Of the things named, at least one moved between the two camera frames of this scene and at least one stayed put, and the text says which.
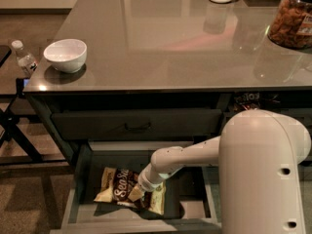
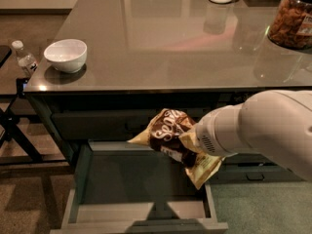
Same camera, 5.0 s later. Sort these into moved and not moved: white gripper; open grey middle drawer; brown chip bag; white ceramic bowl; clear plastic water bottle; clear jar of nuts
Moved: white gripper; brown chip bag
Not moved: clear jar of nuts; clear plastic water bottle; open grey middle drawer; white ceramic bowl
